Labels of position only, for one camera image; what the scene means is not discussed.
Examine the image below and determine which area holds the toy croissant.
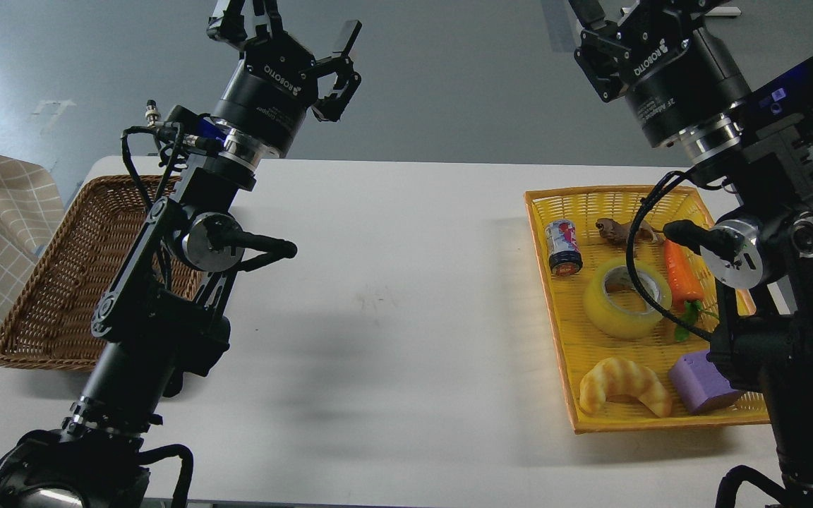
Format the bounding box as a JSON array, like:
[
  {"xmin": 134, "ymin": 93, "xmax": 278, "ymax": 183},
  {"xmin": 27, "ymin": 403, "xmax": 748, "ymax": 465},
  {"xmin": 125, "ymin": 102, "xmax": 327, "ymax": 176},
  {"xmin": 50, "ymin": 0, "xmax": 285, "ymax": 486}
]
[{"xmin": 579, "ymin": 357, "xmax": 673, "ymax": 418}]

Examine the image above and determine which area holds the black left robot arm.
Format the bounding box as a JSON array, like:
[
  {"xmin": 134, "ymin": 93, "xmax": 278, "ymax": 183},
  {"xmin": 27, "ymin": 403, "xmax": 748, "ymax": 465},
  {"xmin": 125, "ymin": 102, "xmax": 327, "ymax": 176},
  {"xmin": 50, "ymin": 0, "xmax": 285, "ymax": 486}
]
[{"xmin": 0, "ymin": 1, "xmax": 362, "ymax": 507}]

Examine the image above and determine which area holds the white metal floor stand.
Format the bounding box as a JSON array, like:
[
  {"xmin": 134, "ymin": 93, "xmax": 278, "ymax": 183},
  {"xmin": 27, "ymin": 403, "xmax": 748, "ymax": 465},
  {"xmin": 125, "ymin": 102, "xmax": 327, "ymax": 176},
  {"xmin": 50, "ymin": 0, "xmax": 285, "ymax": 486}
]
[{"xmin": 706, "ymin": 4, "xmax": 742, "ymax": 18}]

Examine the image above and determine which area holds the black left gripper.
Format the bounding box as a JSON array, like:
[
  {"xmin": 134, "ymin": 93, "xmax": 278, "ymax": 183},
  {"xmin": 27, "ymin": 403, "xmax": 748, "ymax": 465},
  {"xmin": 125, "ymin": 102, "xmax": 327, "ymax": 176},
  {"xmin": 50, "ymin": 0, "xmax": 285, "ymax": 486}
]
[{"xmin": 207, "ymin": 1, "xmax": 363, "ymax": 158}]

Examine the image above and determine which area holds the small drink can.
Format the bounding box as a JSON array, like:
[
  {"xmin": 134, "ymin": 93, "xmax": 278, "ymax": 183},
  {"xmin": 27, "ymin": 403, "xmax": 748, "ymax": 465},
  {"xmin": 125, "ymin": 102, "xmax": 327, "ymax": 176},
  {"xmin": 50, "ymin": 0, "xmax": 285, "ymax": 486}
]
[{"xmin": 545, "ymin": 219, "xmax": 583, "ymax": 277}]

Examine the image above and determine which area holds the purple foam block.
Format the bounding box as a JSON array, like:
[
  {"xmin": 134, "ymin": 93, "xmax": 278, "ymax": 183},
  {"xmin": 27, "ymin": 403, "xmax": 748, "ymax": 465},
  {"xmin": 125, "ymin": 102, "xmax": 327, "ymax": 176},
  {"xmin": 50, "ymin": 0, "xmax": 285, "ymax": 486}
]
[{"xmin": 668, "ymin": 349, "xmax": 745, "ymax": 415}]

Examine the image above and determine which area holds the yellow tape roll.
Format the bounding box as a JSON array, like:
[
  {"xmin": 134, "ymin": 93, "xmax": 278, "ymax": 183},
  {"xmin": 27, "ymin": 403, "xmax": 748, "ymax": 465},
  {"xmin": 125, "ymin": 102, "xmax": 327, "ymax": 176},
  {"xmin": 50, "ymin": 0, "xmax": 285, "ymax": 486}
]
[{"xmin": 583, "ymin": 256, "xmax": 664, "ymax": 340}]

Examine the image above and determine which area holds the brown toy lion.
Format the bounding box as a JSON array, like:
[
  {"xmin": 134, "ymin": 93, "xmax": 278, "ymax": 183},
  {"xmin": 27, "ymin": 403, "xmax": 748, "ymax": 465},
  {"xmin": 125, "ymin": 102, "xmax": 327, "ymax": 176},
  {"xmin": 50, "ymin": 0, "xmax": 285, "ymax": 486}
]
[{"xmin": 596, "ymin": 218, "xmax": 665, "ymax": 245}]

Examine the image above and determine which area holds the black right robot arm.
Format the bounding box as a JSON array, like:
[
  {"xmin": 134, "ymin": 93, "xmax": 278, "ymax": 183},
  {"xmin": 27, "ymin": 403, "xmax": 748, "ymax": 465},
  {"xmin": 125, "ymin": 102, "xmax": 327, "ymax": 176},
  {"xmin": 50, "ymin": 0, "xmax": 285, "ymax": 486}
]
[{"xmin": 571, "ymin": 1, "xmax": 813, "ymax": 507}]

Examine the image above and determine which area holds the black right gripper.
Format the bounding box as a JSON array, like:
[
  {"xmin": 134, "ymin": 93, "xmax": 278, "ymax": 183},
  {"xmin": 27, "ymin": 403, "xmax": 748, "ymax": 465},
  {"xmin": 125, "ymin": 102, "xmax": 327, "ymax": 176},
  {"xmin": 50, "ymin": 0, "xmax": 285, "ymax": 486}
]
[{"xmin": 568, "ymin": 1, "xmax": 752, "ymax": 147}]

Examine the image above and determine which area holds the brown wicker basket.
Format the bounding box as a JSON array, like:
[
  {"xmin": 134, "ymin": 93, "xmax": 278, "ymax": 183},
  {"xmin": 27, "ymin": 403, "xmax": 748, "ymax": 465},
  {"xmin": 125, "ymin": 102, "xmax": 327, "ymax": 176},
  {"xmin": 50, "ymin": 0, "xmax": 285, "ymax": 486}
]
[{"xmin": 0, "ymin": 175, "xmax": 203, "ymax": 372}]

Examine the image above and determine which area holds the orange toy carrot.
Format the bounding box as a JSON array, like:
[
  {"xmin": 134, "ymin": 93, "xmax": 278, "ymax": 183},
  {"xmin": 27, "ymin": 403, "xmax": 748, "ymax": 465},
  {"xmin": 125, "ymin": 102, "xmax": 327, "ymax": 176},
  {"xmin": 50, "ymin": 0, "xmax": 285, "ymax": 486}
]
[{"xmin": 663, "ymin": 240, "xmax": 716, "ymax": 341}]

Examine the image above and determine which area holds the yellow plastic basket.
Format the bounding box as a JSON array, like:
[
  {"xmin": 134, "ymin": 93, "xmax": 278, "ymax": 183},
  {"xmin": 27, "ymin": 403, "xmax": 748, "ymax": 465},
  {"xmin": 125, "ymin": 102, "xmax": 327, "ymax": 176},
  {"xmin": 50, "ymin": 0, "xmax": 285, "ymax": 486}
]
[{"xmin": 524, "ymin": 186, "xmax": 770, "ymax": 434}]

